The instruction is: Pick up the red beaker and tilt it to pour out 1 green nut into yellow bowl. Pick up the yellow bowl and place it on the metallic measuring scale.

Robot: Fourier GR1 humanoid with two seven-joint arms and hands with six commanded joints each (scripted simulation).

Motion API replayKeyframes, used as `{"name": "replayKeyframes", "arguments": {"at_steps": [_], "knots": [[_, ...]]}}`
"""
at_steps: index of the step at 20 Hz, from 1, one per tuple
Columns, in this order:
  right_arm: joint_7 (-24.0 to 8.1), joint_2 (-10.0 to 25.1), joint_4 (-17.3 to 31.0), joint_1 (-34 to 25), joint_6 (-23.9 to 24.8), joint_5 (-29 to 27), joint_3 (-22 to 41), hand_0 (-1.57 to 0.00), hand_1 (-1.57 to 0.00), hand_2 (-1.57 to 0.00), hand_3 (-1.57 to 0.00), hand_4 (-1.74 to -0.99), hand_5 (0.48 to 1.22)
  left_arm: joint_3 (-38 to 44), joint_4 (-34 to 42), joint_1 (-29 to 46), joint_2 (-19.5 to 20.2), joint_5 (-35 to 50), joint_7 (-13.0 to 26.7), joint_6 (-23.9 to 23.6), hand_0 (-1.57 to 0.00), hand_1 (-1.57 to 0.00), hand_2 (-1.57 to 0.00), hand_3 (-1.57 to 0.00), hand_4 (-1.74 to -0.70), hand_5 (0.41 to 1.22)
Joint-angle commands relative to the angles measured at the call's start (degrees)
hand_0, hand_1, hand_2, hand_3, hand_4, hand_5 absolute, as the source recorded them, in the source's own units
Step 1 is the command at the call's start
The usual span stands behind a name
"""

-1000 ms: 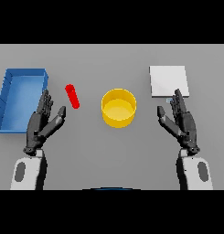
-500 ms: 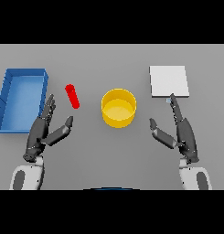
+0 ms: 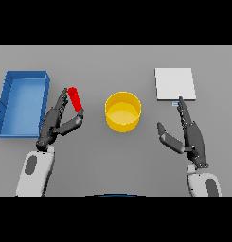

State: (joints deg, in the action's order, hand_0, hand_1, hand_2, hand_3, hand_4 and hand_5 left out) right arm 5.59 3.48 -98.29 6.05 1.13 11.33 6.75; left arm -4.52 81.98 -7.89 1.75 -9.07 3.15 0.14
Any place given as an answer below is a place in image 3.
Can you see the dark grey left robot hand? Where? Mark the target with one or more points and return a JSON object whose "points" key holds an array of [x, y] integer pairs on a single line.
{"points": [[51, 124]]}

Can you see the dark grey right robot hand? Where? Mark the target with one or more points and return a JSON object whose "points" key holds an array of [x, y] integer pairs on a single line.
{"points": [[193, 138]]}

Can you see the red beaker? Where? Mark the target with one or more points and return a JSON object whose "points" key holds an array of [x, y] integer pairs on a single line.
{"points": [[75, 99]]}

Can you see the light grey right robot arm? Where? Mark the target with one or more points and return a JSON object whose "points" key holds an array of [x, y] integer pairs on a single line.
{"points": [[202, 182]]}

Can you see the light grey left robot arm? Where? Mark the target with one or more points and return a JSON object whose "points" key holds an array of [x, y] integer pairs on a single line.
{"points": [[34, 171]]}

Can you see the pale square measuring scale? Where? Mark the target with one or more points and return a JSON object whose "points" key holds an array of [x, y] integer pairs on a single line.
{"points": [[174, 83]]}

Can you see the yellow bowl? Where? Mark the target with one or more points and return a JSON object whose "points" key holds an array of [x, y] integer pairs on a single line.
{"points": [[123, 112]]}

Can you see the blue tray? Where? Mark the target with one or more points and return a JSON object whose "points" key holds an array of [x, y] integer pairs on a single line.
{"points": [[22, 104]]}

